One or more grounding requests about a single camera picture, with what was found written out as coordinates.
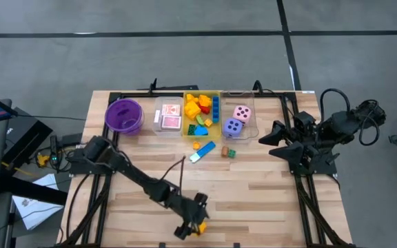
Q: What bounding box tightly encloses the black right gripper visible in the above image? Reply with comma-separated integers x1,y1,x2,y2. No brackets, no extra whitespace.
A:
258,120,320,166

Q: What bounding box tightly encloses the yellow translucent plastic bin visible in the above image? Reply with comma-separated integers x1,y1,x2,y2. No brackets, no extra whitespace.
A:
183,90,222,142

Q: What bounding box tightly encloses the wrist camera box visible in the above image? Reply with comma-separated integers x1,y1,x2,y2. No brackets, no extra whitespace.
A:
294,110,316,134
194,192,209,207

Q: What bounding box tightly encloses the black power adapter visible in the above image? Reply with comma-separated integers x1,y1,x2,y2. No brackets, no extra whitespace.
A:
60,132,83,147

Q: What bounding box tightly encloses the black computer case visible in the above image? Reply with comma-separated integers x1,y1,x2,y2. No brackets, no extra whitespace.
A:
4,107,54,168

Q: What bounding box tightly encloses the white paper sheet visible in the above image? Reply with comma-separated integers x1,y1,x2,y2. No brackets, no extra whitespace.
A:
11,195,65,231
32,173,60,191

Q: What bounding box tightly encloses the thick black cable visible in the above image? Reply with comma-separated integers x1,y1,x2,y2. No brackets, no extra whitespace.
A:
65,174,92,242

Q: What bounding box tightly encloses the orange print card pack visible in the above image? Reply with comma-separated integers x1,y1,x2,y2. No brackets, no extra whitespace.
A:
161,103,181,116

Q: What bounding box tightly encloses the blue long brick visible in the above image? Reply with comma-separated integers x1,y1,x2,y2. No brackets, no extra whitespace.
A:
196,141,216,160

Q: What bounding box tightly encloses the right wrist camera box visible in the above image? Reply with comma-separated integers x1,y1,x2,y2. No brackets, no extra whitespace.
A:
294,110,316,134

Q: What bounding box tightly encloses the purple foam die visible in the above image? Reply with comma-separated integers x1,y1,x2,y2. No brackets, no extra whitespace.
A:
222,118,244,138

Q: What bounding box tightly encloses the large clear handled bin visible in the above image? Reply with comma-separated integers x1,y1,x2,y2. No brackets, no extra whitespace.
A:
220,90,260,141

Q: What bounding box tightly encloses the pink backed card pack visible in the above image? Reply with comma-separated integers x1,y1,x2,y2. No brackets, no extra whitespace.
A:
161,116,183,131

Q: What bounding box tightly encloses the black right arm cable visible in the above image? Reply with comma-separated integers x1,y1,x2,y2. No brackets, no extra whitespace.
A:
320,87,387,146

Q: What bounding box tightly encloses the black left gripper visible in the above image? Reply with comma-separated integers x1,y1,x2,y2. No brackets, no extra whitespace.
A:
174,192,210,241

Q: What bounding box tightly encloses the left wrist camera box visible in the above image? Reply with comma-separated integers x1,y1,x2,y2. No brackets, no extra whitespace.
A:
194,192,209,207

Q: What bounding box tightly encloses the yellow cable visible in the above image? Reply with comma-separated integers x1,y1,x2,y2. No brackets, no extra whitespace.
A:
1,161,40,179

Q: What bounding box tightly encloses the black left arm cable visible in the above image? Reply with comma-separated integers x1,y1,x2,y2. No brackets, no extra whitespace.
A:
160,154,187,194

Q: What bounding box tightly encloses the pink foam die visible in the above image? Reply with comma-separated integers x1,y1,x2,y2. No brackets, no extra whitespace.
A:
232,105,253,124

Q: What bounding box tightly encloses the small clear plastic bin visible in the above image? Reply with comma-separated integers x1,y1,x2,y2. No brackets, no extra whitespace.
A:
152,96,185,138

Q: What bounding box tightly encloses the purple plastic bucket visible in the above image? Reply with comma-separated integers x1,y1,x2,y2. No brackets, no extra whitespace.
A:
104,98,145,136

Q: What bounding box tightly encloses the large blue studded block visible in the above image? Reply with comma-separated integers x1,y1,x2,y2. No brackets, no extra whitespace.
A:
212,95,220,124

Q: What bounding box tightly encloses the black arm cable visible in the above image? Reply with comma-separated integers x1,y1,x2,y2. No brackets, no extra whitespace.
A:
160,154,187,194
320,87,387,146

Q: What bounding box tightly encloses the black power strip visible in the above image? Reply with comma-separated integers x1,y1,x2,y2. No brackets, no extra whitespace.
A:
49,134,60,172

